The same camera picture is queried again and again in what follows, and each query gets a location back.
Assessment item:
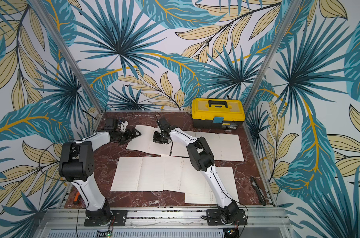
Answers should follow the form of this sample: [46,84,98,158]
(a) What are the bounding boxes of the yellow notebook pink spine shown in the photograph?
[126,125,172,156]

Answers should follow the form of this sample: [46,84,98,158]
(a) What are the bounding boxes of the green cover notebook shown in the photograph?
[111,157,165,192]

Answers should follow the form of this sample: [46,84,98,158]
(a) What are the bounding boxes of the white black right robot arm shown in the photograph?
[153,126,239,225]

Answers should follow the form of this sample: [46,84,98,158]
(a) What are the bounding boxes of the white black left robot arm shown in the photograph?
[59,128,141,225]

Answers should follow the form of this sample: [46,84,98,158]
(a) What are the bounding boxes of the open lined notebook back right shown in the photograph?
[171,129,244,162]

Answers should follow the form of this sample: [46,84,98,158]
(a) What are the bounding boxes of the open lined notebook front right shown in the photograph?
[185,167,239,205]

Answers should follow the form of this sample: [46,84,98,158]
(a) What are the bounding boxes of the yellow black toolbox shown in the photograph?
[192,98,245,130]

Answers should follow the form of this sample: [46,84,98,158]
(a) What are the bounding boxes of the black utility knife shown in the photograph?
[250,177,267,206]

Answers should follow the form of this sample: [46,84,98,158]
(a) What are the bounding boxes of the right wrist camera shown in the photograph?
[157,118,171,131]

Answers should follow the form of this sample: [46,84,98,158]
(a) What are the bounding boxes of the orange handled screwdriver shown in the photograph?
[73,192,81,205]

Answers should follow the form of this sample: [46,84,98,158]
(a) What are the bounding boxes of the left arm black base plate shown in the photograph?
[84,209,127,227]

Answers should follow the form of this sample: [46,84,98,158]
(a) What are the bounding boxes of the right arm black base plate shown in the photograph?
[206,209,247,226]

